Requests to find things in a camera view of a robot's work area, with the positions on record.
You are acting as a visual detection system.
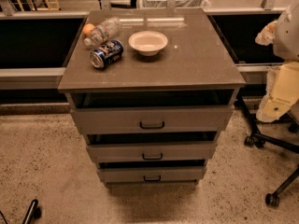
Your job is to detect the grey bottom drawer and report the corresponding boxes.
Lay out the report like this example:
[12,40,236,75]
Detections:
[97,160,206,185]

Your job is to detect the grey drawer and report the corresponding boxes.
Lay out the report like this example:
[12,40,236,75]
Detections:
[87,131,218,162]
[71,91,234,134]
[97,160,206,185]

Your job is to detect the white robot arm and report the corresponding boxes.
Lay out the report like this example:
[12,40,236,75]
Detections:
[255,0,299,122]

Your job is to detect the grey drawer cabinet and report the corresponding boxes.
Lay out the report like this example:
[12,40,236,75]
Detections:
[57,7,247,189]

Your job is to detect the grey top drawer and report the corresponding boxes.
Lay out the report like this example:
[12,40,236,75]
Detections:
[71,91,234,134]

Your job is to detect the grey middle drawer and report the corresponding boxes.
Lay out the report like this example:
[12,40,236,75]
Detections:
[87,131,218,162]

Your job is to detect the white bowl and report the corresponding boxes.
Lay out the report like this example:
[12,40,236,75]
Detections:
[128,31,168,56]

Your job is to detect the blue soda can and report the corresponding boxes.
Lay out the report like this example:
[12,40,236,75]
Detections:
[90,40,123,69]

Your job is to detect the clear plastic bottle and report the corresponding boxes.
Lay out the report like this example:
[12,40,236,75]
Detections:
[83,17,121,47]

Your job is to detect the orange fruit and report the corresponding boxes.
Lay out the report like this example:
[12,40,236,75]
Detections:
[82,23,94,36]

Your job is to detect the black chair base left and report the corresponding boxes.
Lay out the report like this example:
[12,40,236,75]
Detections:
[0,199,42,224]

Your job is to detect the white wire basket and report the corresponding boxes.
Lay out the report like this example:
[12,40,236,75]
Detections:
[136,0,210,9]

